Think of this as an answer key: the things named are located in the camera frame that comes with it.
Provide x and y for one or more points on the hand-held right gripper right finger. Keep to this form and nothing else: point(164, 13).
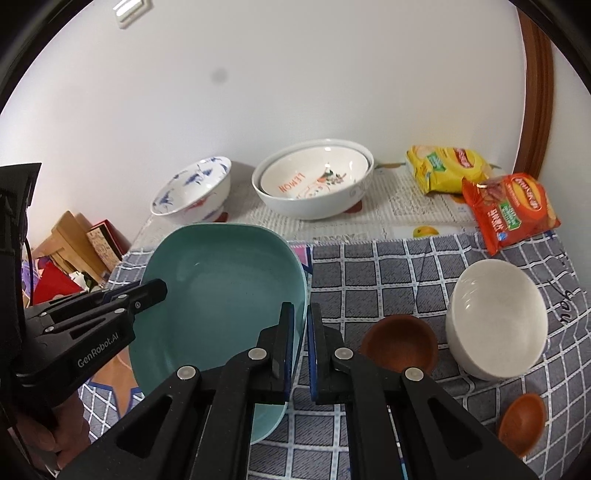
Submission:
point(314, 355)

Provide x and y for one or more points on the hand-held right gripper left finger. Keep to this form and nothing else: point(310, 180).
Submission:
point(290, 360)

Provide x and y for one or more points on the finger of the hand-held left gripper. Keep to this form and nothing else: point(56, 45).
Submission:
point(143, 295)
point(113, 294)

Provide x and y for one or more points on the teal plate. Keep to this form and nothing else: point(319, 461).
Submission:
point(207, 286)

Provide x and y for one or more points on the small brown bowl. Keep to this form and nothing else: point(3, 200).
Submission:
point(521, 424)
point(397, 341)

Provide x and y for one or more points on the plain white bowl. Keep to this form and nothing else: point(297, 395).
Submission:
point(494, 314)

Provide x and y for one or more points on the person's left hand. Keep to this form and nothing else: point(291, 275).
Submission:
point(51, 434)

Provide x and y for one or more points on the patterned beige book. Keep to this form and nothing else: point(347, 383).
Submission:
point(104, 249)

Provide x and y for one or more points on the red paper bag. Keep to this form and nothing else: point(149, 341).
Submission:
point(57, 286)

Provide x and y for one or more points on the red book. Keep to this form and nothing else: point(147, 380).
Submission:
point(113, 228)

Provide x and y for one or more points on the grey checked cloth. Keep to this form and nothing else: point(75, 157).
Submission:
point(378, 277)

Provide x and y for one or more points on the blue crane print bowl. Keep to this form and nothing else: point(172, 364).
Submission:
point(194, 194)

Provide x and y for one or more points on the large white bowl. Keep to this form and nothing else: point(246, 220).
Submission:
point(314, 207)

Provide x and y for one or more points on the white flower print bowl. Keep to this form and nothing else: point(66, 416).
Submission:
point(318, 173)

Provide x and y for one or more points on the yellow snack packet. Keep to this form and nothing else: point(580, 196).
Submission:
point(443, 168)

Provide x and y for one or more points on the red snack packet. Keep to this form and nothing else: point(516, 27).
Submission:
point(508, 212)

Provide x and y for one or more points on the white wall switch plate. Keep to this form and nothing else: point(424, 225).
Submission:
point(131, 13)

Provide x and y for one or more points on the brown wooden door frame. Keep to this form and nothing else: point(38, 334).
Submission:
point(538, 92)

